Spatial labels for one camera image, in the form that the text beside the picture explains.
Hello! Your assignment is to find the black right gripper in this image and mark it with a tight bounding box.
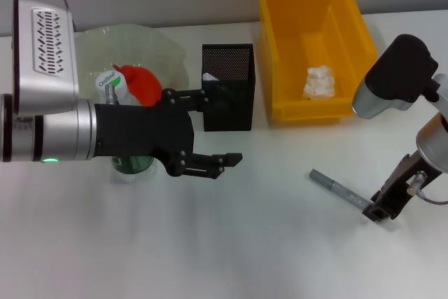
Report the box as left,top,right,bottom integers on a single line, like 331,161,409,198
362,151,442,223

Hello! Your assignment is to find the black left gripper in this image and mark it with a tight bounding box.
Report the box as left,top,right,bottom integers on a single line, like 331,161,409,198
93,88,244,181

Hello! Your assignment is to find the silver grey pen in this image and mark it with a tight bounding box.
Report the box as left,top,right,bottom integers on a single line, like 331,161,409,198
309,168,372,211

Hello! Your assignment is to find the red-orange toy orange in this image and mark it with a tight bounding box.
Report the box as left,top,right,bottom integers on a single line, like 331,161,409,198
112,63,162,107

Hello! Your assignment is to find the clear green-label water bottle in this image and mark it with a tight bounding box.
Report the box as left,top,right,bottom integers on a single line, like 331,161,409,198
94,70,155,184

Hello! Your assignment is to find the white paper ball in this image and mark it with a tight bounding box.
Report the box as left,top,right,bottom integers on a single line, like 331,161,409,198
302,64,336,100

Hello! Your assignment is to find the black mesh pen holder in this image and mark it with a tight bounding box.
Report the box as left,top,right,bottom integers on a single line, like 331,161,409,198
201,43,256,132

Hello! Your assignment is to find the green wavy glass fruit plate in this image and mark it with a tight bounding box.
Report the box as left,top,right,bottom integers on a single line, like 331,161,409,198
71,25,192,107

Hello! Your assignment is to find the yellow plastic bin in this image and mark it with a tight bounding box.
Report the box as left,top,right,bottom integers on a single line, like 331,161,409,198
255,0,379,127

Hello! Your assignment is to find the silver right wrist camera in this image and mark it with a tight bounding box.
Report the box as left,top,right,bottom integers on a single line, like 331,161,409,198
351,34,440,120

